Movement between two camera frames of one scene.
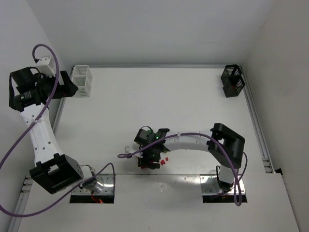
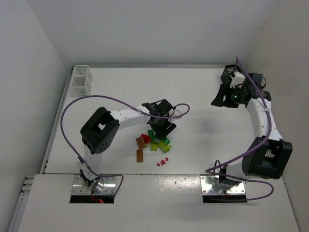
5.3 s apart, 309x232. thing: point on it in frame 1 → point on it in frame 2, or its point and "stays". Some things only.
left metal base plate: [108, 189] stays
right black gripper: [147, 163] → [224, 95]
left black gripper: [65, 85] → [163, 126]
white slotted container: [81, 77] stays
